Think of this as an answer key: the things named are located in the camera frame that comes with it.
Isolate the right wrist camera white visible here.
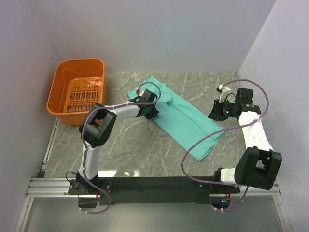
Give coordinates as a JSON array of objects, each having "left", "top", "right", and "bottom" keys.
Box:
[{"left": 216, "top": 84, "right": 231, "bottom": 103}]

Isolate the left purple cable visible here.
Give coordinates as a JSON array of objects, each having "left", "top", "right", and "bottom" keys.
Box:
[{"left": 81, "top": 82, "right": 162, "bottom": 215}]

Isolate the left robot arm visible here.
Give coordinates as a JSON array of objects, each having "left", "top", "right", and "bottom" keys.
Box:
[{"left": 69, "top": 89, "right": 161, "bottom": 195}]

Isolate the purple cable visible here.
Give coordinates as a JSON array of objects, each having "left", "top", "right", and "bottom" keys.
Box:
[
  {"left": 181, "top": 78, "right": 270, "bottom": 212},
  {"left": 81, "top": 82, "right": 162, "bottom": 215}
]

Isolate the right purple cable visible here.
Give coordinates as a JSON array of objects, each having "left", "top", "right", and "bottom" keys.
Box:
[{"left": 181, "top": 78, "right": 270, "bottom": 212}]

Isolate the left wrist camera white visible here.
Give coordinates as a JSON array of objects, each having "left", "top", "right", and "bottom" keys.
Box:
[{"left": 136, "top": 89, "right": 147, "bottom": 97}]

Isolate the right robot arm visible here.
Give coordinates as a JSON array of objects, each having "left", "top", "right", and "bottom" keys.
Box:
[{"left": 208, "top": 85, "right": 282, "bottom": 193}]

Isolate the orange plastic basket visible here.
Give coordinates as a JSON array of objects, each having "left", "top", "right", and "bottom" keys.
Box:
[{"left": 46, "top": 58, "right": 107, "bottom": 126}]

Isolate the aluminium rail frame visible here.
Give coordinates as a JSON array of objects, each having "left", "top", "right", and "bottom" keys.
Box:
[{"left": 14, "top": 118, "right": 293, "bottom": 232}]

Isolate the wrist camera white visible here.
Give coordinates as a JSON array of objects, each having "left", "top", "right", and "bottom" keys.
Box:
[
  {"left": 136, "top": 89, "right": 147, "bottom": 97},
  {"left": 216, "top": 84, "right": 231, "bottom": 103}
]

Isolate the teal t shirt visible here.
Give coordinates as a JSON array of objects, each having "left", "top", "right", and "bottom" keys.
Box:
[{"left": 140, "top": 77, "right": 222, "bottom": 150}]

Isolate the black base beam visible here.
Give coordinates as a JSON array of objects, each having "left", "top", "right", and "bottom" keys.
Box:
[{"left": 68, "top": 175, "right": 242, "bottom": 206}]

